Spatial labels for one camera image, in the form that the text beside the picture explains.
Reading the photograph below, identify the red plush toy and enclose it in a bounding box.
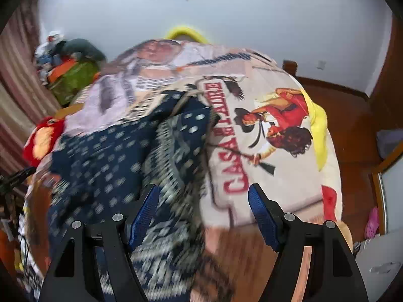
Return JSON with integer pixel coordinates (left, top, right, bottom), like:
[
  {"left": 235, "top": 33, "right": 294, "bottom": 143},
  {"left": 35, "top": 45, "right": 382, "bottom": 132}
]
[{"left": 23, "top": 116, "right": 65, "bottom": 168}]

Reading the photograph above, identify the wooden door frame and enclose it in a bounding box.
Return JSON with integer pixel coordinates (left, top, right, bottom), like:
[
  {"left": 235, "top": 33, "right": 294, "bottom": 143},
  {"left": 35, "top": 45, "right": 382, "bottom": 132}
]
[{"left": 368, "top": 14, "right": 403, "bottom": 133}]

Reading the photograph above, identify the navy patterned hoodie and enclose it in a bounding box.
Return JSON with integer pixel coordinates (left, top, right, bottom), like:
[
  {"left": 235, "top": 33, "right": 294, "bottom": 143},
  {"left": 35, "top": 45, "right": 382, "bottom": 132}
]
[{"left": 47, "top": 90, "right": 235, "bottom": 302}]

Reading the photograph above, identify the wooden bedpost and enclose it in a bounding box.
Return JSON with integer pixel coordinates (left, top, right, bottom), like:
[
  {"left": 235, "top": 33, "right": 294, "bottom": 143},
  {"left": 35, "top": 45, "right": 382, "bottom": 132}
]
[{"left": 283, "top": 60, "right": 298, "bottom": 77}]

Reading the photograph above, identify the striped red gold curtain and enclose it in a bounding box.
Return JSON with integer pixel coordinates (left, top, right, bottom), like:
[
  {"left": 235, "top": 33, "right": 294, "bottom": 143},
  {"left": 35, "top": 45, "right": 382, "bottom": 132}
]
[{"left": 0, "top": 0, "right": 60, "bottom": 170}]

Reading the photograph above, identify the pink slipper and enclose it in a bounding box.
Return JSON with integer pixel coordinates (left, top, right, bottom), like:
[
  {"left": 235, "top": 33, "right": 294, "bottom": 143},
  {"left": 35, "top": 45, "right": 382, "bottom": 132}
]
[{"left": 364, "top": 207, "right": 380, "bottom": 240}]

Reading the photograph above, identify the grey cloth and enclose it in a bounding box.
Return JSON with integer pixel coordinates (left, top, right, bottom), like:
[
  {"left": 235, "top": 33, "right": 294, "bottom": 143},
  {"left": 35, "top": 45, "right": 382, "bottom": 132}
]
[{"left": 376, "top": 129, "right": 403, "bottom": 161}]

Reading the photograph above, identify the yellow blanket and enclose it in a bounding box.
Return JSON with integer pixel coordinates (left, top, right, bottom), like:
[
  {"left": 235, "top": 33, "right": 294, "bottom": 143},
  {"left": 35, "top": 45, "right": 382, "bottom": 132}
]
[{"left": 165, "top": 23, "right": 328, "bottom": 171}]

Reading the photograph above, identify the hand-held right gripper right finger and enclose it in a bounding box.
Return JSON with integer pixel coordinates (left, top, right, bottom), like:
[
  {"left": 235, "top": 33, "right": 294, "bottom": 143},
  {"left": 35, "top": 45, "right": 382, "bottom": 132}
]
[{"left": 248, "top": 183, "right": 369, "bottom": 302}]

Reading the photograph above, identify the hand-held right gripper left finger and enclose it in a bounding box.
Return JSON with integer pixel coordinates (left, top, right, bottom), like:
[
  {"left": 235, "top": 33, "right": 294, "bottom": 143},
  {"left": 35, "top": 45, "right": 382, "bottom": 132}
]
[{"left": 39, "top": 184, "right": 161, "bottom": 302}]

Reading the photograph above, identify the white plastic bin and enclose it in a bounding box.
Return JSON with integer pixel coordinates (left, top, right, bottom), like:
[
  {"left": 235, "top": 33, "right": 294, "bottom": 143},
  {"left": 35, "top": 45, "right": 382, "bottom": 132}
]
[{"left": 354, "top": 233, "right": 403, "bottom": 302}]

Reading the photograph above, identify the printed blanket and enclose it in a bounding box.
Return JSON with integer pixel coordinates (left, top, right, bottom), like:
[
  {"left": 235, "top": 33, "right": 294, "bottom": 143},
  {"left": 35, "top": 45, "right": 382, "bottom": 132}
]
[{"left": 25, "top": 38, "right": 343, "bottom": 229}]

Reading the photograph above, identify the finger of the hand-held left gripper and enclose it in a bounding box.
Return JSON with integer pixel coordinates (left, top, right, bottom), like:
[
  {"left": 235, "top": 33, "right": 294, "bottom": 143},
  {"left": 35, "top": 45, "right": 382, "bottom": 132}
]
[{"left": 0, "top": 167, "right": 37, "bottom": 191}]

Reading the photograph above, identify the grey pillow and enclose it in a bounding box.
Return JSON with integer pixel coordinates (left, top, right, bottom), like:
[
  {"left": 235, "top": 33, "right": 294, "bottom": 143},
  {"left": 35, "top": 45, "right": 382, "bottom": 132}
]
[{"left": 61, "top": 38, "right": 107, "bottom": 62}]

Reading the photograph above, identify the orange box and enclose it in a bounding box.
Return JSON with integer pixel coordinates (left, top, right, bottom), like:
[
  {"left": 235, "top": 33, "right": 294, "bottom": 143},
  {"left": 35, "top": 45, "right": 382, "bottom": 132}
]
[{"left": 47, "top": 60, "right": 79, "bottom": 81}]

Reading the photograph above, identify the white sliding wardrobe door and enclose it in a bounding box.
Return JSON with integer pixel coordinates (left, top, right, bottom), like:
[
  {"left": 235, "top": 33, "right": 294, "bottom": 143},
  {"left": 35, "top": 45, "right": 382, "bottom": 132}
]
[{"left": 372, "top": 149, "right": 403, "bottom": 236}]

